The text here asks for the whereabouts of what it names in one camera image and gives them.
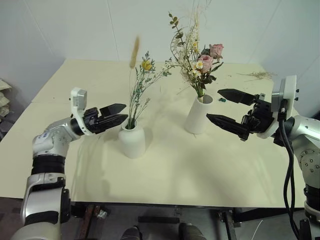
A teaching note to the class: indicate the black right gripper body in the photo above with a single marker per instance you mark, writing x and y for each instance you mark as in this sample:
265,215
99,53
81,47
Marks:
261,117

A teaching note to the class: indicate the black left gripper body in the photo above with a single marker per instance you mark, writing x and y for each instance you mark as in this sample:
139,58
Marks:
93,122

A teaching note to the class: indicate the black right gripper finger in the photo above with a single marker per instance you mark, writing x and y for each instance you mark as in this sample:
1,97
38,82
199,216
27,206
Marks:
230,123
237,96

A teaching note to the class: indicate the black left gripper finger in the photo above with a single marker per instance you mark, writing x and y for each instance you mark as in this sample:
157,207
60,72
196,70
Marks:
115,120
112,109

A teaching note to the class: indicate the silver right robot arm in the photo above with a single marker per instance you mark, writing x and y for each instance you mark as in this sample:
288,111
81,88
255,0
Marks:
308,131

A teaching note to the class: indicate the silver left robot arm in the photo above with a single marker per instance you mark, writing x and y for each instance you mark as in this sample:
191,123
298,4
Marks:
51,136

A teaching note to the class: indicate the loose dried flower sprig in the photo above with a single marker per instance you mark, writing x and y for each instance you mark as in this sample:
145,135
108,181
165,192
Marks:
258,75

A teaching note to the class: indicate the small yellow flower bouquet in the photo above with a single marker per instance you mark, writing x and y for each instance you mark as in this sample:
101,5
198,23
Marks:
140,82

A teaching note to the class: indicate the small green object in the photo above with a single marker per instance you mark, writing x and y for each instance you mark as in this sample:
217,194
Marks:
222,100

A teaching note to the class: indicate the round-shouldered white vase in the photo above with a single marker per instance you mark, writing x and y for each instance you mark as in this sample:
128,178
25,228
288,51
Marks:
132,142

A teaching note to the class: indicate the cylindrical white vase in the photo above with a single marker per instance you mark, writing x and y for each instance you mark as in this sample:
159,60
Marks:
197,117

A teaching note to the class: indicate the large pink rose bouquet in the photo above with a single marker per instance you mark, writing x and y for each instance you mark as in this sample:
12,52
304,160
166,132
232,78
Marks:
197,65

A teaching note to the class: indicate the loose dry stem fragment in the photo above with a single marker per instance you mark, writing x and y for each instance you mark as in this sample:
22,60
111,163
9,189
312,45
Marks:
183,90

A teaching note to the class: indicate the crumpled clear plastic wrap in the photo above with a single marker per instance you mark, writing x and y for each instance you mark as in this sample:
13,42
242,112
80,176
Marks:
103,214

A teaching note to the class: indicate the dark rounded shape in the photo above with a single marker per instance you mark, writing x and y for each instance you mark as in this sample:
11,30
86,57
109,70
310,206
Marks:
191,232
131,233

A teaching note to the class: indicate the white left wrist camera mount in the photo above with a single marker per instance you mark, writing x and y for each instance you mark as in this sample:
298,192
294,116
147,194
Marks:
78,106

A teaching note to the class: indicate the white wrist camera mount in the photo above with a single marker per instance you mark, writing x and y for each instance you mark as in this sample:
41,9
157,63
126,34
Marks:
78,106
290,91

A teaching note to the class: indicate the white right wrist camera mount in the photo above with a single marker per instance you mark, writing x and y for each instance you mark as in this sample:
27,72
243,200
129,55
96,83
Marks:
290,91

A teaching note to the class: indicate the black table frame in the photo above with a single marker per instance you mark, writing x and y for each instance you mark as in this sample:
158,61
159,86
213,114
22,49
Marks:
262,212

